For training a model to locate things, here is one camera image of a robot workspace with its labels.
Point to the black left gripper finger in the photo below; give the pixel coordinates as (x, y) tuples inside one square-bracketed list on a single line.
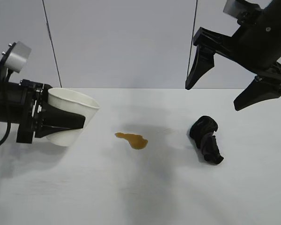
[(63, 120)]

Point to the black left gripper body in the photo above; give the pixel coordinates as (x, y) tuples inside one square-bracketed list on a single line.
[(11, 103)]

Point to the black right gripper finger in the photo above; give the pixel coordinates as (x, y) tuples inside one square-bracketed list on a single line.
[(258, 95), (201, 66)]

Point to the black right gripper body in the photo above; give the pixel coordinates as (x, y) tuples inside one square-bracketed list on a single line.
[(264, 39)]

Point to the white paper cup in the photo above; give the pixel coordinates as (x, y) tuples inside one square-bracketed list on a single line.
[(70, 100)]

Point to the black cloth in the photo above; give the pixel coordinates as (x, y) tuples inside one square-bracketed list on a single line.
[(206, 138)]

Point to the brown liquid spill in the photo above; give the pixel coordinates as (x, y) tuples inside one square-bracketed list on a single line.
[(135, 140)]

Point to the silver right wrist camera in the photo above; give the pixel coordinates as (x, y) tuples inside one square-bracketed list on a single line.
[(230, 9)]

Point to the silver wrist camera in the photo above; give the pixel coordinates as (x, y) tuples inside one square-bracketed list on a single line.
[(230, 9), (16, 57)]

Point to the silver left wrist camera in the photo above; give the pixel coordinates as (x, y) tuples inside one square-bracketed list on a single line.
[(16, 57)]

